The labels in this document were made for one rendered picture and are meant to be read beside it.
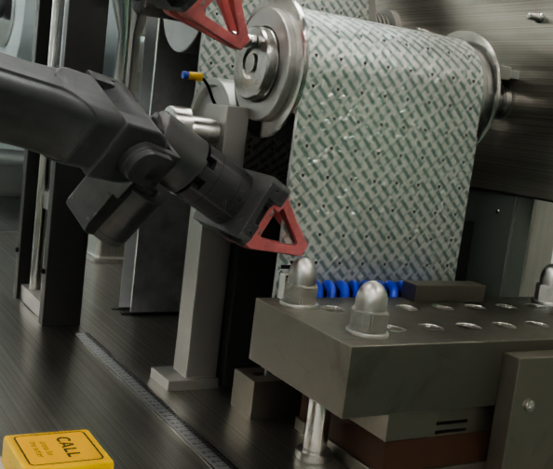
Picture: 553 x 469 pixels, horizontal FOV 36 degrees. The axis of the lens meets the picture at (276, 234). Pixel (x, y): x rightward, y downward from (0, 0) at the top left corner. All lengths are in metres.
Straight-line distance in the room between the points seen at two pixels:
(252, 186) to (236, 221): 0.04
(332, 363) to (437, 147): 0.33
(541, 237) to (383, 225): 0.41
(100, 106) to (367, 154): 0.33
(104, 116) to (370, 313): 0.26
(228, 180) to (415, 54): 0.27
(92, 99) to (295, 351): 0.27
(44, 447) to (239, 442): 0.19
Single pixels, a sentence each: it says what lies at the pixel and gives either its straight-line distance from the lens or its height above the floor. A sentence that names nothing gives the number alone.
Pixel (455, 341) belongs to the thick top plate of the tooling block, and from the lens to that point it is 0.75.
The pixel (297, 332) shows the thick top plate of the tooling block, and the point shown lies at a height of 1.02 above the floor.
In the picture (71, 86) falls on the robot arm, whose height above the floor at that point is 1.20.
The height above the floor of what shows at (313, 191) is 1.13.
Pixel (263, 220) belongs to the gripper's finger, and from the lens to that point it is 0.81.
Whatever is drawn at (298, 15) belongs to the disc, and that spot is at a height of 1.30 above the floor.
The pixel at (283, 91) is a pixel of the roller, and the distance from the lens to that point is 0.85.
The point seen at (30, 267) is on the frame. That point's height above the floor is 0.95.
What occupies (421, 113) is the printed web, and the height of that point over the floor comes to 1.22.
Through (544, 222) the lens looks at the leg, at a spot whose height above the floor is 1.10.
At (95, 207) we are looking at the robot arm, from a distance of 0.77.
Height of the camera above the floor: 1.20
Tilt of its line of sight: 8 degrees down
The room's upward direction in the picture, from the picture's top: 7 degrees clockwise
